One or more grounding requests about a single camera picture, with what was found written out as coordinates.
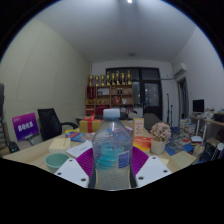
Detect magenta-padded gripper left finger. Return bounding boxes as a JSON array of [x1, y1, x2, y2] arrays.
[[54, 147, 98, 190]]

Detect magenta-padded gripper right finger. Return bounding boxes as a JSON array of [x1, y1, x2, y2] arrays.
[[129, 146, 173, 189]]

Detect clear plastic water bottle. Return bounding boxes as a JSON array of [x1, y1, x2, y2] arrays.
[[91, 108, 135, 192]]

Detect pale green cup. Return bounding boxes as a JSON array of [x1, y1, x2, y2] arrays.
[[44, 152, 71, 174]]

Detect white paper booklet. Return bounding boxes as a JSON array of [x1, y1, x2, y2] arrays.
[[65, 139, 94, 159]]

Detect orange red book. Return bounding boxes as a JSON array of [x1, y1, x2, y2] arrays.
[[132, 135, 153, 155]]

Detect cream flat box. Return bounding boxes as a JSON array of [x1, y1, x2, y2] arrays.
[[48, 136, 72, 154]]

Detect colourful blue book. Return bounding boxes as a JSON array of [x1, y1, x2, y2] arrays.
[[64, 130, 96, 144]]

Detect pink flowers in white pot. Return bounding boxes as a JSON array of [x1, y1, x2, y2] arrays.
[[149, 121, 173, 155]]

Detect pile of books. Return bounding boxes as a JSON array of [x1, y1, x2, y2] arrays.
[[164, 118, 205, 157]]

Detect orange standing card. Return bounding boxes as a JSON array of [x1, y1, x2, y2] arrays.
[[132, 117, 145, 138]]

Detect grey chair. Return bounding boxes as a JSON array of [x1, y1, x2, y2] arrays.
[[142, 112, 163, 131]]

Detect yellow gift box red ribbon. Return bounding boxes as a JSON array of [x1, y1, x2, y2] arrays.
[[78, 114, 104, 135]]

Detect black office chair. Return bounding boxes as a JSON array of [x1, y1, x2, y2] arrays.
[[36, 107, 80, 142]]

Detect purple sign board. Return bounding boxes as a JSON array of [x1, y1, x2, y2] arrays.
[[11, 112, 41, 143]]

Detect wooden side desk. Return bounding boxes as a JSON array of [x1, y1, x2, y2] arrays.
[[189, 113, 224, 144]]

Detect computer monitor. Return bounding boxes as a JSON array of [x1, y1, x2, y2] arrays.
[[191, 98, 206, 116]]

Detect dark glass door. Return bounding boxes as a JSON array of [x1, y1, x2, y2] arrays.
[[132, 67, 164, 120]]

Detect wooden shelf unit with trophies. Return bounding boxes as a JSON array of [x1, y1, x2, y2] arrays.
[[84, 70, 135, 118]]

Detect white wall air conditioner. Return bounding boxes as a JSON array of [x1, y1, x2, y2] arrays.
[[172, 62, 188, 80]]

